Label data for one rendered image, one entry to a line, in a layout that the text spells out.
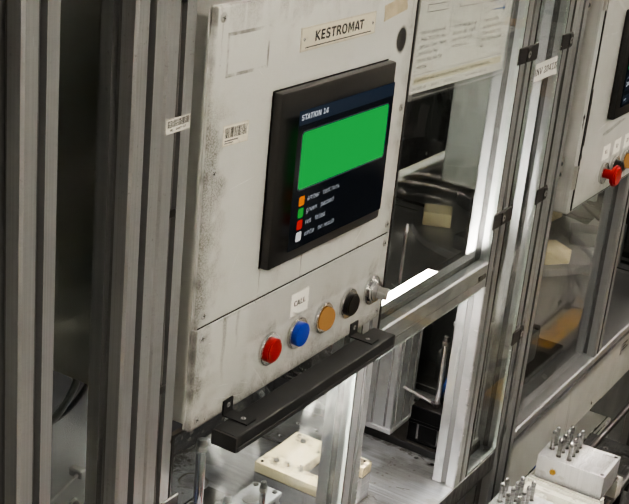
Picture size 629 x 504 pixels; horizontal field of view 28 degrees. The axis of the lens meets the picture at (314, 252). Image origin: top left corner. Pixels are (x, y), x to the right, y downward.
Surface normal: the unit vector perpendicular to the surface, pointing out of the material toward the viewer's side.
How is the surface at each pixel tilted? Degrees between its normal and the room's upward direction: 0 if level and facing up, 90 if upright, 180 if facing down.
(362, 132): 90
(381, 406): 90
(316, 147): 90
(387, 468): 0
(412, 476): 0
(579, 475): 89
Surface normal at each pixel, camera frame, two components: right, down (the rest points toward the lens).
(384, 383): -0.52, 0.26
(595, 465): 0.11, -0.93
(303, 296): 0.84, 0.26
